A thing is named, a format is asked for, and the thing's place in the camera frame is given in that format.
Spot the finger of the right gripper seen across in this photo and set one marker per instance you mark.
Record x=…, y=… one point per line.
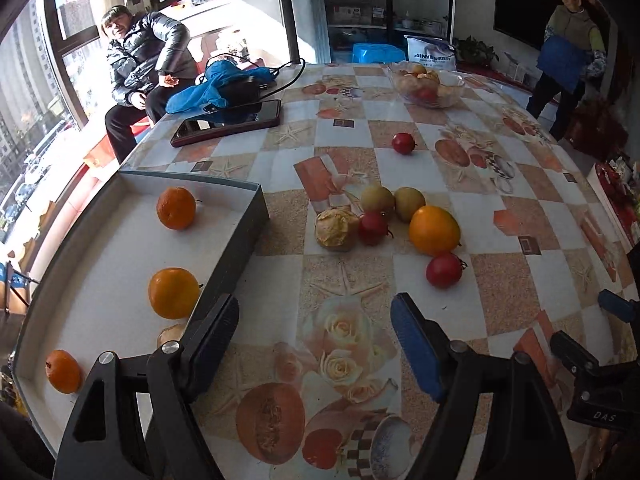
x=626, y=310

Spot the seated person black jacket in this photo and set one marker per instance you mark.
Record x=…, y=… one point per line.
x=149, y=63

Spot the green potted plant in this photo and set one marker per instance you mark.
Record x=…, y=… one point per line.
x=473, y=52

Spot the lone red apple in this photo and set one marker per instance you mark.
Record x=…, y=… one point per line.
x=403, y=143

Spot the glass display cabinet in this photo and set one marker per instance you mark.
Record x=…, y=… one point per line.
x=353, y=22

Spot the standing person blue apron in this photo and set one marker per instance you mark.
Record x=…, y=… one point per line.
x=573, y=52

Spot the brown-green pear left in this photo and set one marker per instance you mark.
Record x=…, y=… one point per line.
x=376, y=198

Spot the small orange mandarin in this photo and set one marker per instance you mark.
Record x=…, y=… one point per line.
x=173, y=293

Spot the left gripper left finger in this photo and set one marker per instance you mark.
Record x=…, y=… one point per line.
x=133, y=418

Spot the blue cloth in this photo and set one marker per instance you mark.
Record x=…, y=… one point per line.
x=223, y=86

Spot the black charger with cable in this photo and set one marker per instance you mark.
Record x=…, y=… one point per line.
x=245, y=63

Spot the small red apple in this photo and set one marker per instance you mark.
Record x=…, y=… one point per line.
x=372, y=228

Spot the large yellow-orange orange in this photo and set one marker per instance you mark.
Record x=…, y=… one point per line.
x=434, y=231

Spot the wrinkled yellow passion fruit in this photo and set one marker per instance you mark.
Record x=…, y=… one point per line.
x=336, y=229

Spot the orange mandarin in box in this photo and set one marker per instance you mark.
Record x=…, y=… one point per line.
x=176, y=208

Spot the orange mandarin box corner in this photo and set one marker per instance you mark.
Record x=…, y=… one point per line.
x=63, y=372

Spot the blue plastic stool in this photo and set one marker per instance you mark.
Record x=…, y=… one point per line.
x=377, y=54

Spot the black tablet red case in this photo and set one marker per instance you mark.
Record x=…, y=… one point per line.
x=234, y=120

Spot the brown-green pear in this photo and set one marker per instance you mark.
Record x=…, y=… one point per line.
x=407, y=202
x=376, y=198

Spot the white printed bag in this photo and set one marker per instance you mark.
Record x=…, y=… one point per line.
x=431, y=52

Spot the grey shallow cardboard box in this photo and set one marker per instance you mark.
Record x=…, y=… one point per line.
x=93, y=296

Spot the brown-green pear right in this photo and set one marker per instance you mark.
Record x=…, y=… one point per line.
x=407, y=202

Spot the glass fruit bowl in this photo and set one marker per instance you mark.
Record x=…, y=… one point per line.
x=425, y=86

